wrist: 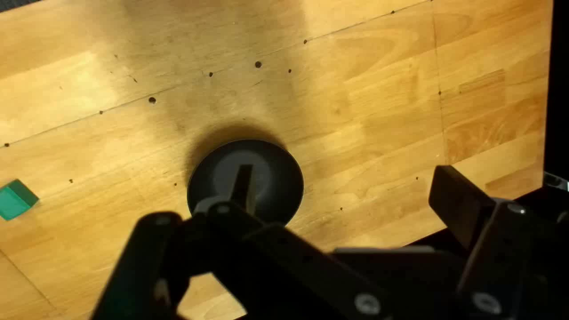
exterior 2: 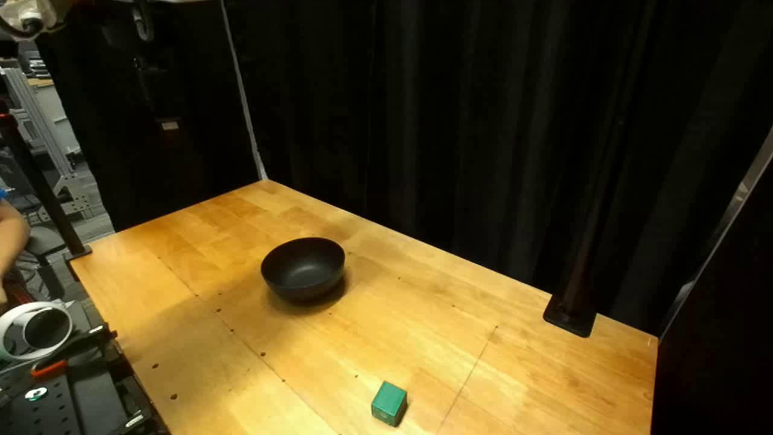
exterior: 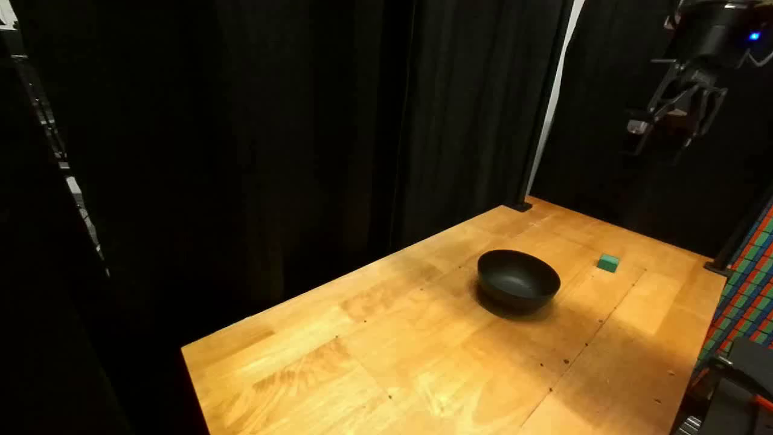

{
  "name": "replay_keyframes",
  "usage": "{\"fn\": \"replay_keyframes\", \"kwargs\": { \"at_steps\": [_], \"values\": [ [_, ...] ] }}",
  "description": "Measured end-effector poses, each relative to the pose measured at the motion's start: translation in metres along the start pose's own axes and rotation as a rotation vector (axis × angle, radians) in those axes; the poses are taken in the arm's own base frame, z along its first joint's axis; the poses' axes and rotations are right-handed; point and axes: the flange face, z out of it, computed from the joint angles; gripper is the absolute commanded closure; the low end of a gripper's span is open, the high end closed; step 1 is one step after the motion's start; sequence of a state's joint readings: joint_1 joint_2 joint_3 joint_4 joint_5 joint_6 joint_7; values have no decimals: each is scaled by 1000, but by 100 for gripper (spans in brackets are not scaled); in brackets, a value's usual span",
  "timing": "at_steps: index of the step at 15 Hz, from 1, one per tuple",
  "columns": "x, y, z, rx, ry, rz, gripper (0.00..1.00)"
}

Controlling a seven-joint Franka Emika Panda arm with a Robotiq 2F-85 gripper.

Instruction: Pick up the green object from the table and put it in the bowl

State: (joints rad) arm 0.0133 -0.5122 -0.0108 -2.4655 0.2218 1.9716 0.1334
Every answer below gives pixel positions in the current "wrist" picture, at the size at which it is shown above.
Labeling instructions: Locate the green block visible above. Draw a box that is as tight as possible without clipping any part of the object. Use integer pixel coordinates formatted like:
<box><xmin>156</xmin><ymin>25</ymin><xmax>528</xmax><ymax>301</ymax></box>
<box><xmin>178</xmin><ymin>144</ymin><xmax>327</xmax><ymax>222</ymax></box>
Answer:
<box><xmin>0</xmin><ymin>180</ymin><xmax>39</xmax><ymax>221</ymax></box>

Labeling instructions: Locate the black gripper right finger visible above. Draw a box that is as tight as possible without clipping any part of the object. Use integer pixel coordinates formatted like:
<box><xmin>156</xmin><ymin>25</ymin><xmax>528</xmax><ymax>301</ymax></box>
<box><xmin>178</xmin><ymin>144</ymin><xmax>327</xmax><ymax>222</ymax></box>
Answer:
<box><xmin>428</xmin><ymin>165</ymin><xmax>569</xmax><ymax>320</ymax></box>

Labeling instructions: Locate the black round bowl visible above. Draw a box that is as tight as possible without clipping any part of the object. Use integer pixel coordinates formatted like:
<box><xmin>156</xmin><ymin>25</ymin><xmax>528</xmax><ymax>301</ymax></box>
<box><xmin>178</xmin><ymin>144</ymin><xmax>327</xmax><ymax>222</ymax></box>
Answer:
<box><xmin>187</xmin><ymin>139</ymin><xmax>304</xmax><ymax>224</ymax></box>

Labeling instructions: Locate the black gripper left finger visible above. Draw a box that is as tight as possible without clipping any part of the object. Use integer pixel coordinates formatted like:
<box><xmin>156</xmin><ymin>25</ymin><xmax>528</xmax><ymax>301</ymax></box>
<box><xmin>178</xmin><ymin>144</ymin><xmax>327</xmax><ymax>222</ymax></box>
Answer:
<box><xmin>91</xmin><ymin>165</ymin><xmax>391</xmax><ymax>320</ymax></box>

